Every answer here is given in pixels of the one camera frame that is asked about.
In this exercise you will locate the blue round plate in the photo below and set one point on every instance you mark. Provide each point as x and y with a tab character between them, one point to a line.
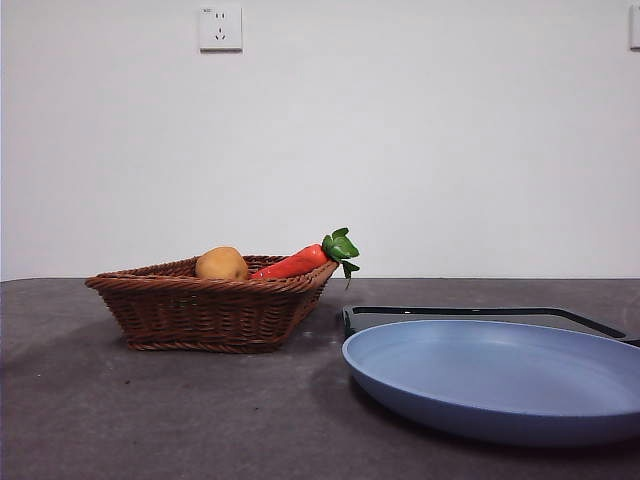
490	380

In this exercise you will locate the orange carrot with green leaves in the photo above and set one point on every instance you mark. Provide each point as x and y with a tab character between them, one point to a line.
295	264

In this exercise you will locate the black glass board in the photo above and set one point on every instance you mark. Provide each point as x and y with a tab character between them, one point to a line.
352	320

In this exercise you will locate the yellow-brown potato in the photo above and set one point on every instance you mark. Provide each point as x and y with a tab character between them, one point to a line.
220	264

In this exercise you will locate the brown wicker basket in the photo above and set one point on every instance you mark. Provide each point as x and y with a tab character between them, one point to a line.
200	315

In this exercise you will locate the white wall socket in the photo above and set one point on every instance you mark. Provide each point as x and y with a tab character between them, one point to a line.
221	29

